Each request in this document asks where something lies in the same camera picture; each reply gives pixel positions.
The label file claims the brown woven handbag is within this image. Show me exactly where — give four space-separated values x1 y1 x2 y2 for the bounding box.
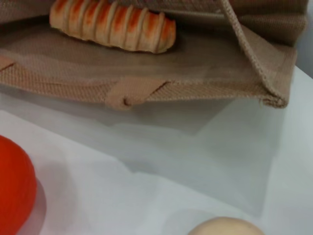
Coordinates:
0 0 308 110

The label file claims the orange striped long bread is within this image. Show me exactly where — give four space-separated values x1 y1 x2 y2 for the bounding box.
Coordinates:
49 0 177 54

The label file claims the beige egg yolk pastry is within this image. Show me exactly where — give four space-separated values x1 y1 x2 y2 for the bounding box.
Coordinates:
187 216 266 235

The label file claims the orange toy persimmon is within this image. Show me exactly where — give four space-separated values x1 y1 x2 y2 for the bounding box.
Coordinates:
0 135 37 235

